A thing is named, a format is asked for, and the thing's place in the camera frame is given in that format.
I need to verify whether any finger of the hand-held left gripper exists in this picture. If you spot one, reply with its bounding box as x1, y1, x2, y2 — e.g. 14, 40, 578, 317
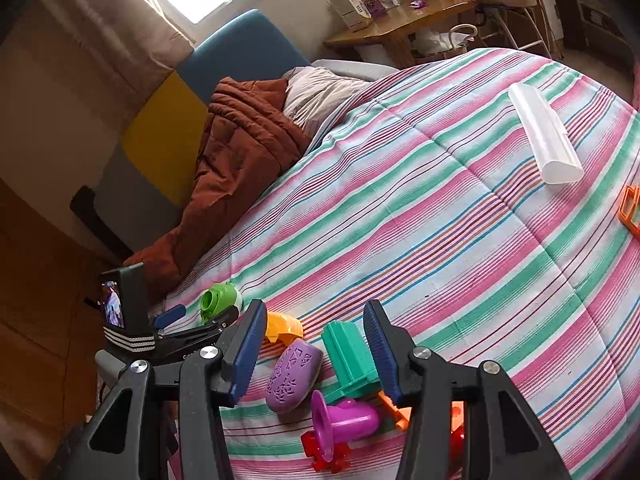
153, 305, 187, 331
197, 305, 240, 334

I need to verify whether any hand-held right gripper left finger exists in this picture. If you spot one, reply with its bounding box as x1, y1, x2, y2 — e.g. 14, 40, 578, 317
60, 299, 268, 480

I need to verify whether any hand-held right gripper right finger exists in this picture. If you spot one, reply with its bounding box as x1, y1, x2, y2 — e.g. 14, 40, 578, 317
363, 300, 573, 480

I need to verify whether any green plastic toy piece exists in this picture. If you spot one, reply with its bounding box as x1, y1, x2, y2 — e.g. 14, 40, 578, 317
199, 282, 244, 323

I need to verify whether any red puzzle piece toy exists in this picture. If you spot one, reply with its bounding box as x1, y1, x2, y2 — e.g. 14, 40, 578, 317
301, 430, 353, 473

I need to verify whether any teal plastic toy block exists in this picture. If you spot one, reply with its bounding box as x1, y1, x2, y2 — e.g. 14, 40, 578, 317
321, 321, 381, 401

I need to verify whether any amber plastic toy piece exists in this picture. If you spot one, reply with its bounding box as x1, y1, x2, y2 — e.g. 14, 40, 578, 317
265, 311, 304, 343

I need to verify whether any purple patterned oval toy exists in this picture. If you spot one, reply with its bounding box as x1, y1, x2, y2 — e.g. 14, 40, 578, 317
265, 338, 323, 414

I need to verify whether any magenta plastic funnel toy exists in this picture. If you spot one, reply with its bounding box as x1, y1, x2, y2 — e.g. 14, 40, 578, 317
311, 389, 382, 462

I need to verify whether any striped pink green blanket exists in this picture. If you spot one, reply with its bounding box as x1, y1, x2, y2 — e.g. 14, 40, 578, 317
165, 47, 640, 480

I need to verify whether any brown quilted blanket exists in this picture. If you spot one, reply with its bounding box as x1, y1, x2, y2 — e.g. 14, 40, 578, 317
122, 77, 313, 296

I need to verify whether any pale pink pillow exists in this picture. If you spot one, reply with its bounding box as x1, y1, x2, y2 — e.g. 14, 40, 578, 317
282, 67, 373, 136

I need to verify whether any translucent white plastic tube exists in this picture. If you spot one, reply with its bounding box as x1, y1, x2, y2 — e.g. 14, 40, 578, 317
507, 82, 585, 185

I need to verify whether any blue yellow grey headboard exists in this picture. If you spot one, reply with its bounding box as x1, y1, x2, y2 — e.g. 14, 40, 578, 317
95, 9, 311, 211

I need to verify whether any grey bed sheet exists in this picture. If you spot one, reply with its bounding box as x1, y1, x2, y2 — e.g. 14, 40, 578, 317
312, 59, 401, 83

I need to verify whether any beige curtain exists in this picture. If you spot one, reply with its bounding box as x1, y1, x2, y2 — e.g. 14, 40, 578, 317
40, 0, 196, 63

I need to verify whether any white plastic bag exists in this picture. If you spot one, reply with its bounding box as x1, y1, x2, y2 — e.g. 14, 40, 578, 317
412, 27, 473, 56

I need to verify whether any wooden side table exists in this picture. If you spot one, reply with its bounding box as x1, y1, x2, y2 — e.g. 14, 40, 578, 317
324, 0, 476, 68

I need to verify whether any white carton box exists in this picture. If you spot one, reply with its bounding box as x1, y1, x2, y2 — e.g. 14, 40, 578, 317
327, 0, 373, 31

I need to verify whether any orange plastic frame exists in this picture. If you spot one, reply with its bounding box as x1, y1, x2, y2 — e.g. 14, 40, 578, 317
617, 185, 640, 238

